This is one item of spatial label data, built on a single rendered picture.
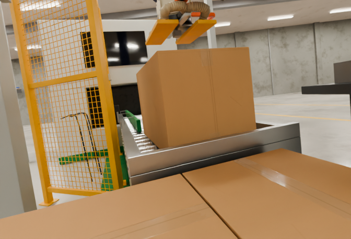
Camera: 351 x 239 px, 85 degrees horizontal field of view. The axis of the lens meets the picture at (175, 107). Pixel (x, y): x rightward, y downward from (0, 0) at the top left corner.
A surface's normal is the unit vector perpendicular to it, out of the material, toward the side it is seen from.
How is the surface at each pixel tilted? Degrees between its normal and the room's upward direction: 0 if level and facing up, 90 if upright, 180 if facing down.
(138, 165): 90
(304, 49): 90
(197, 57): 90
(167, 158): 90
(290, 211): 0
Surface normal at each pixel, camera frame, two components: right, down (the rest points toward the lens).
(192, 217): -0.12, -0.99
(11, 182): 0.30, 0.04
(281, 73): 0.01, 0.07
